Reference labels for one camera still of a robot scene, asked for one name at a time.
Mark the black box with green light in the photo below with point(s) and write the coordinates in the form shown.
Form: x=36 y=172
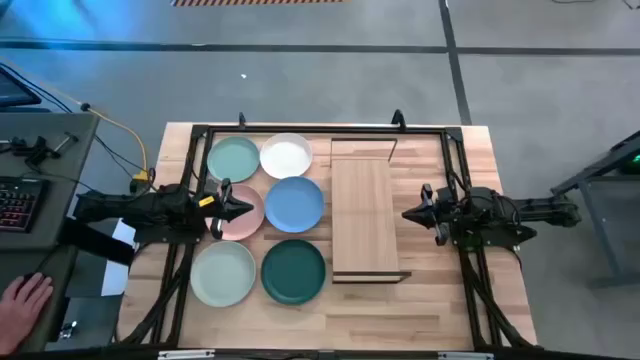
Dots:
x=632 y=162

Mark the person's hand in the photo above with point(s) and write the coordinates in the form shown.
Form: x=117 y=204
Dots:
x=22 y=312

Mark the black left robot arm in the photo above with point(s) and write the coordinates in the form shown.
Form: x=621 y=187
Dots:
x=125 y=207

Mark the black backlit keyboard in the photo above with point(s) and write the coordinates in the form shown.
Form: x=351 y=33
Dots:
x=20 y=202

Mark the teal green plate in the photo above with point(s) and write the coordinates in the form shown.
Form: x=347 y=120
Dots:
x=233 y=159

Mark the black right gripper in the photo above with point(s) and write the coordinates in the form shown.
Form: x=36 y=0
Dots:
x=437 y=212

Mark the dark grey desk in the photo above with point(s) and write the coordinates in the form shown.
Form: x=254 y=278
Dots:
x=70 y=150

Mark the black frame clamp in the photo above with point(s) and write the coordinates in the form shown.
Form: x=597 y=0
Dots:
x=242 y=120
x=398 y=119

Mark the white paper sheet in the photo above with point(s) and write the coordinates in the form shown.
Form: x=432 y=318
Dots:
x=115 y=280

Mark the pink plate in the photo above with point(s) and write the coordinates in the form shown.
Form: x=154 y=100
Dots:
x=246 y=227

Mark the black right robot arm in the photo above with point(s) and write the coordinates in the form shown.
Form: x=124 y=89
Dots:
x=530 y=210

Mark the black clamp tool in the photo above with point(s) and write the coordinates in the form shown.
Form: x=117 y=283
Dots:
x=37 y=150

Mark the black computer monitor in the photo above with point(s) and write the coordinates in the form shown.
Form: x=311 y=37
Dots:
x=15 y=92

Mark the dark green plate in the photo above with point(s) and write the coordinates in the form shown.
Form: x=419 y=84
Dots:
x=293 y=272

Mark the silver metal bracket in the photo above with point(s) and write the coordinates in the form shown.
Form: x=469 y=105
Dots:
x=465 y=356
x=185 y=355

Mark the dark grey metal cart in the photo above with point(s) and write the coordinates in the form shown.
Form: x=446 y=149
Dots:
x=600 y=220

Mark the pale grey-green plate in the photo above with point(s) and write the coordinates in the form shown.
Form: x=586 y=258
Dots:
x=223 y=274

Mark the black metal rig frame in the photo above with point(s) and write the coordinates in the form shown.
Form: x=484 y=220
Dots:
x=300 y=130

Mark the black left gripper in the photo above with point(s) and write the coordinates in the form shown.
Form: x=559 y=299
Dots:
x=220 y=207

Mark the silver metal clip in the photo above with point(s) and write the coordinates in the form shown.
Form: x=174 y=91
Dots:
x=69 y=330

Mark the blue plate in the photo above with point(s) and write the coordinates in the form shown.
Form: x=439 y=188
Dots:
x=294 y=205

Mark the white plate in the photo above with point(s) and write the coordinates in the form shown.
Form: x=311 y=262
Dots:
x=286 y=155

